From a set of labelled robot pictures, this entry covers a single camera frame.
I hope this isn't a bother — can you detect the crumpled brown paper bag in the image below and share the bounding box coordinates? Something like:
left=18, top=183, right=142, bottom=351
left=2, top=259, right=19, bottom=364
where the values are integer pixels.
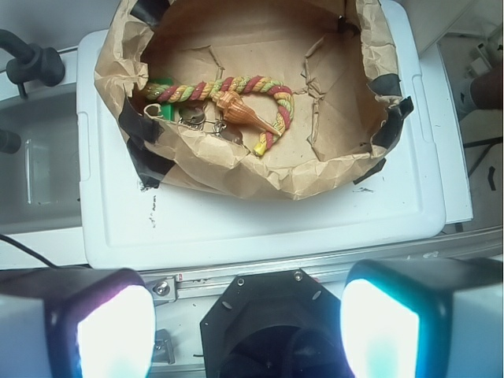
left=94, top=1, right=413, bottom=200

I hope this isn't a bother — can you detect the white plastic tray lid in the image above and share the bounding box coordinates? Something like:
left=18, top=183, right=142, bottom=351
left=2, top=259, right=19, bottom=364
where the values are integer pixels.
left=76, top=1, right=446, bottom=270

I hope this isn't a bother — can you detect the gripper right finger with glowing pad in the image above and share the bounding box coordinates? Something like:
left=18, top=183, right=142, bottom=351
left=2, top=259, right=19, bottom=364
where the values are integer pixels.
left=340, top=258, right=503, bottom=377

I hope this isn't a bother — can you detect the black octagonal mount plate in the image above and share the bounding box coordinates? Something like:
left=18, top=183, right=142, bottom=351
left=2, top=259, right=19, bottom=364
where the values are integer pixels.
left=200, top=269, right=353, bottom=377

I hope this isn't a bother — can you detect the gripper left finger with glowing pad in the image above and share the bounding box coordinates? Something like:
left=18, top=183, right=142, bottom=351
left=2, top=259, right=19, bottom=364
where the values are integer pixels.
left=1, top=268, right=156, bottom=377

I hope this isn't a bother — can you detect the green plastic block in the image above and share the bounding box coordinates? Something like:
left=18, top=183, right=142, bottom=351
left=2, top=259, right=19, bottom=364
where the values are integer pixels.
left=146, top=78, right=174, bottom=121

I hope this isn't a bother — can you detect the multicolour twisted rope toy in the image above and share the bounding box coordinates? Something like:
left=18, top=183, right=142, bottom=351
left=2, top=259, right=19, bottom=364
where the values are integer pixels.
left=141, top=76, right=295, bottom=157

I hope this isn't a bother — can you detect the orange spiral cone shell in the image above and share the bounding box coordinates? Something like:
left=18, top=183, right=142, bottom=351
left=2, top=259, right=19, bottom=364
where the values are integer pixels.
left=213, top=91, right=283, bottom=136

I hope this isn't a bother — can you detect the black cable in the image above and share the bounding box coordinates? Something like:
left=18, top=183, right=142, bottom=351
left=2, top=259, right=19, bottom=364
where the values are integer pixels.
left=0, top=233, right=91, bottom=269

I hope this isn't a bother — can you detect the aluminium extrusion rail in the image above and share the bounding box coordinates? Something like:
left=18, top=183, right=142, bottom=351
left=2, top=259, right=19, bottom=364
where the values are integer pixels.
left=141, top=226, right=503, bottom=305

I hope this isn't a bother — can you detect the metal key ring clip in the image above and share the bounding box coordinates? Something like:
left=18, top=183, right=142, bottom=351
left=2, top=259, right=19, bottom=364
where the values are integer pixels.
left=178, top=107, right=243, bottom=145

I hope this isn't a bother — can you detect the clear plastic container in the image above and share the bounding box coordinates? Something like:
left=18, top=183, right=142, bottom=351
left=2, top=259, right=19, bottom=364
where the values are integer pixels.
left=1, top=85, right=81, bottom=234

